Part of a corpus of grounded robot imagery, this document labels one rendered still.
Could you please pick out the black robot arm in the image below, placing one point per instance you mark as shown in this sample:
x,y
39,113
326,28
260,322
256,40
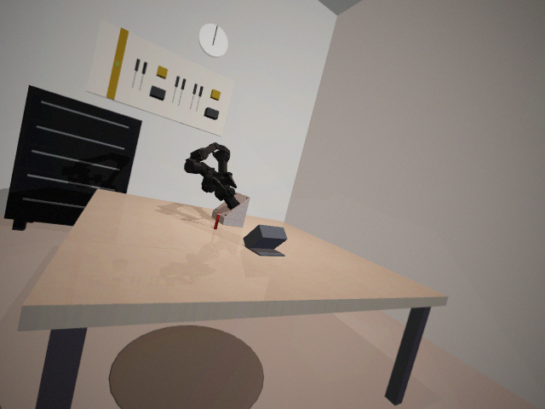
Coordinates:
x,y
194,165

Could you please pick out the grey square panel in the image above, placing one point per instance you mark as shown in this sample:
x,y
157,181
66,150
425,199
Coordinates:
x,y
263,239

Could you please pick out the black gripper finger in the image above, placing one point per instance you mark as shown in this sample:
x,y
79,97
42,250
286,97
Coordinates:
x,y
215,184
230,181

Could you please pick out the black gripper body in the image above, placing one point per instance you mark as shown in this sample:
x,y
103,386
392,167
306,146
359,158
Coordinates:
x,y
210,172

